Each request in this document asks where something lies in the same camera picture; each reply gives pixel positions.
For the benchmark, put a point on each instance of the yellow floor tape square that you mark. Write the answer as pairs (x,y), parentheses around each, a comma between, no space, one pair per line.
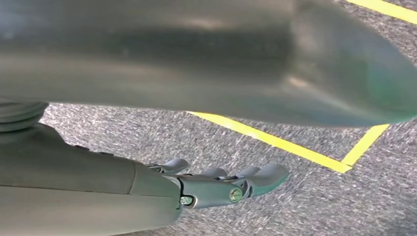
(277,142)

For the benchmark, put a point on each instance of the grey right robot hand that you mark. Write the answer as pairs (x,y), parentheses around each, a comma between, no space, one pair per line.
(97,195)

